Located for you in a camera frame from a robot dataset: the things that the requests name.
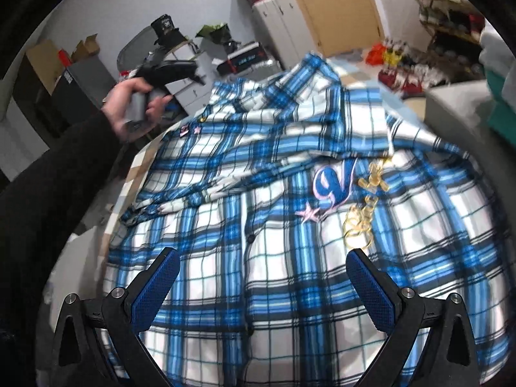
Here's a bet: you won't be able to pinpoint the silver flat suitcase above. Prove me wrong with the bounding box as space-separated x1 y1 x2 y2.
226 59 283 82

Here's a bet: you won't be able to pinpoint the tall dark wardrobe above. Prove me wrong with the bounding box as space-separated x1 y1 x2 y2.
12 39 67 148

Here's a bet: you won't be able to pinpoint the plaid brown blue bedsheet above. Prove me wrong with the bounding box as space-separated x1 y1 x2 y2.
101 57 426 249

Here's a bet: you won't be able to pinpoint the folded white and green clothes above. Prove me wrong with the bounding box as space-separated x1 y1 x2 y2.
479 21 516 147

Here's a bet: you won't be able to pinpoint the open cardboard box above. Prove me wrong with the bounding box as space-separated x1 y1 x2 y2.
71 34 101 63

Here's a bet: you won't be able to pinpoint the white drawer desk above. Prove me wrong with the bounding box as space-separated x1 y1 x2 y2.
165 41 217 116

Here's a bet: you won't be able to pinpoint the black hat box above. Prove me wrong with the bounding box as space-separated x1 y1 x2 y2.
150 14 187 48

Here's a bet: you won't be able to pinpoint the wooden shoe rack with shoes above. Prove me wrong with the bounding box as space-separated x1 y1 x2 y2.
415 0 485 65

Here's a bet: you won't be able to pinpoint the shoes on floor pile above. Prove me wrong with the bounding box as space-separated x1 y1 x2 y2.
363 39 451 98

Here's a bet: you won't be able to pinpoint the wooden door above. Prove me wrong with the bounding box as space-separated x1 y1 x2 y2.
296 0 385 57

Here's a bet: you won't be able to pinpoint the blue white plaid shirt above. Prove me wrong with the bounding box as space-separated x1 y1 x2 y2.
103 53 515 386

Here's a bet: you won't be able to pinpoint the black sleeved left forearm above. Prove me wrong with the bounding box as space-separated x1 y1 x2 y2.
1 111 122 336

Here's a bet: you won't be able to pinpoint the dark flower bouquet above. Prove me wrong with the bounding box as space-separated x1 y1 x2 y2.
196 23 241 55

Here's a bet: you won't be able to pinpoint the white upright suitcase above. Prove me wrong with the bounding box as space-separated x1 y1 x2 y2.
252 0 317 69

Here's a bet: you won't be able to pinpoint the black red shoe box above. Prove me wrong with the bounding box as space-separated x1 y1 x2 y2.
216 42 269 76

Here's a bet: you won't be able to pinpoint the person's left hand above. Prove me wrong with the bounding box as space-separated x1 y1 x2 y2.
102 77 172 143

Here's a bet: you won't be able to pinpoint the grey oval mirror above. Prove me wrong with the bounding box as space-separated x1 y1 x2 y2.
116 26 157 73

